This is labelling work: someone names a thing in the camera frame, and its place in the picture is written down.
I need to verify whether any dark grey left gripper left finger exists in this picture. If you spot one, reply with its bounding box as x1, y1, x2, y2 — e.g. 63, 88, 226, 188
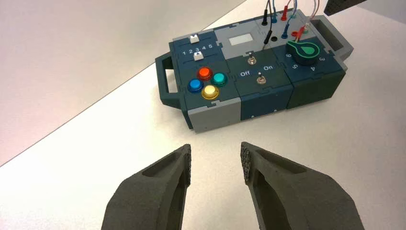
101, 143, 192, 230

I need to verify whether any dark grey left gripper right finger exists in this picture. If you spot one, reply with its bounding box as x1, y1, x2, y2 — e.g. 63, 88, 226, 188
240, 141, 365, 230

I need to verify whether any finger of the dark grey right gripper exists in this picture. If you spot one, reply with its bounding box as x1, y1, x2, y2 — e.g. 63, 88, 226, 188
324, 0, 366, 17

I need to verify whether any black and green rotary knob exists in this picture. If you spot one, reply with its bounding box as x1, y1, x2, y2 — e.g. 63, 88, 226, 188
286, 40, 321, 66

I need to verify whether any white display window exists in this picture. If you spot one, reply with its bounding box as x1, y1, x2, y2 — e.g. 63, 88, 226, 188
228, 34, 254, 47

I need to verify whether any blue and grey control box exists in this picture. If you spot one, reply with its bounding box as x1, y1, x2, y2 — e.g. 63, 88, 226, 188
155, 9, 355, 134

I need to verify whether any blue push button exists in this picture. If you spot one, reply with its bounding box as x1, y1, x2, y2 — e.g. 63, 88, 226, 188
187, 79, 204, 94

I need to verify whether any yellow push button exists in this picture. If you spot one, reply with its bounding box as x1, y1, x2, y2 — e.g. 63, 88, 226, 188
201, 84, 220, 101

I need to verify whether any red push button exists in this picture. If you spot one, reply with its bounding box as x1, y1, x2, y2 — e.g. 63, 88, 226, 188
196, 67, 213, 81

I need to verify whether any green push button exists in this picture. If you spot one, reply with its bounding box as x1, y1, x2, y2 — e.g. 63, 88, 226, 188
211, 72, 228, 88

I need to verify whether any white plug wire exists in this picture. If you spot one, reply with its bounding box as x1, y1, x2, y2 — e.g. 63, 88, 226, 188
290, 0, 321, 35

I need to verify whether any black plug wire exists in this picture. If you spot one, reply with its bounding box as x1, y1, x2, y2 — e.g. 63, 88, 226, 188
261, 0, 275, 51

